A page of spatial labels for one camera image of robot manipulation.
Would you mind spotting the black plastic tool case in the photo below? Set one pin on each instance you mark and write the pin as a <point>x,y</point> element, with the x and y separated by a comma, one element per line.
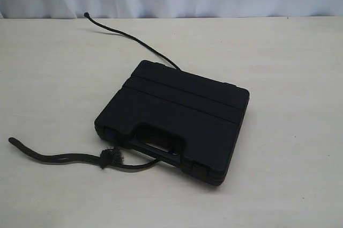
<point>182,119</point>

